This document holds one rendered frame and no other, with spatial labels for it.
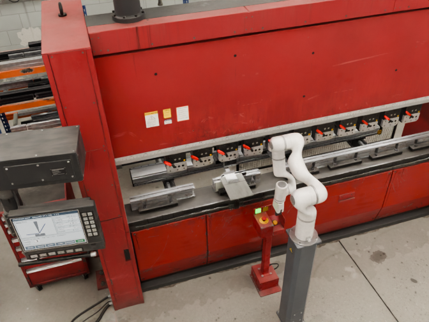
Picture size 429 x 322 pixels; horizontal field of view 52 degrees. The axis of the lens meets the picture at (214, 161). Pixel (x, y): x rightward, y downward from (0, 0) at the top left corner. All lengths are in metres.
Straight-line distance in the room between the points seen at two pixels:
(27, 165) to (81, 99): 0.49
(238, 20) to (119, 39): 0.72
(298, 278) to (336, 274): 0.96
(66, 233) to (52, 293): 1.65
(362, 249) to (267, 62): 2.17
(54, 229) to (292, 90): 1.81
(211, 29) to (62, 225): 1.43
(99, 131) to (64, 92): 0.32
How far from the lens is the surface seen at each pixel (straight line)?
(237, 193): 3.30
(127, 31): 2.64
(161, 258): 3.71
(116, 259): 3.45
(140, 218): 3.35
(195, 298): 3.92
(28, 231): 2.63
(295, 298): 3.45
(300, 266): 3.15
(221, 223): 3.59
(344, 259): 4.29
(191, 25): 2.70
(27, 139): 2.45
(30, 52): 4.70
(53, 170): 2.35
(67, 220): 2.55
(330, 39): 3.15
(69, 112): 2.61
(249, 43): 2.89
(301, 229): 2.93
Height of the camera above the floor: 3.24
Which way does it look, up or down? 39 degrees down
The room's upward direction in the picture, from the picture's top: 2 degrees counter-clockwise
